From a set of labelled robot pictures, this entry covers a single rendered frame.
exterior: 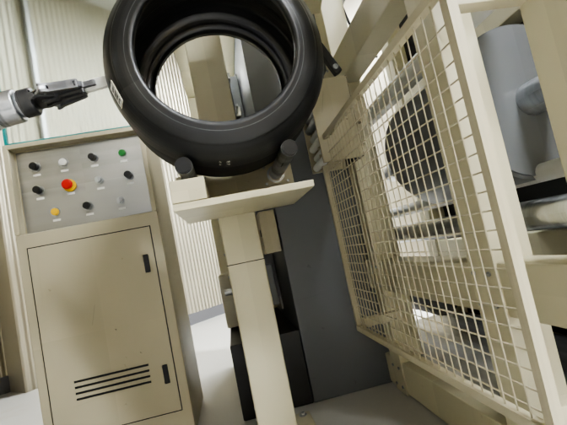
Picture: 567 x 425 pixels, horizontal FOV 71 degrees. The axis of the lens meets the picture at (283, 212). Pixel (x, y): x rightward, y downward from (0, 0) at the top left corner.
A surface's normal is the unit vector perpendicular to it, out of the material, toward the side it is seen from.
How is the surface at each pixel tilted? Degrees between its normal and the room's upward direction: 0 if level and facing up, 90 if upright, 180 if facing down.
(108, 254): 90
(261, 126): 100
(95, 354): 90
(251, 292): 90
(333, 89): 90
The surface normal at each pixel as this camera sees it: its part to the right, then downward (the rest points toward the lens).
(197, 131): 0.09, 0.07
